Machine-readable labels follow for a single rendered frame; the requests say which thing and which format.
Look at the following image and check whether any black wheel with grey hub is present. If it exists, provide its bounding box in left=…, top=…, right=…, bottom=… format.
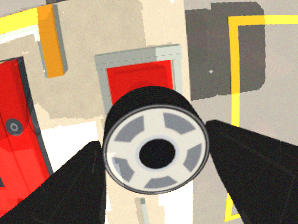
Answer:
left=102, top=85, right=210, bottom=194

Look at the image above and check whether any yellow rectangular outline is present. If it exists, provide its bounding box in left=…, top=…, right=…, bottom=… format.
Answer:
left=225, top=15, right=298, bottom=221

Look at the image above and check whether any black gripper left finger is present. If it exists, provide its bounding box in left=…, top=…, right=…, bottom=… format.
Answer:
left=0, top=140, right=108, bottom=224

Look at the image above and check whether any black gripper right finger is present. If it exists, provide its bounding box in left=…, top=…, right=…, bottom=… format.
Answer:
left=206, top=120, right=298, bottom=224

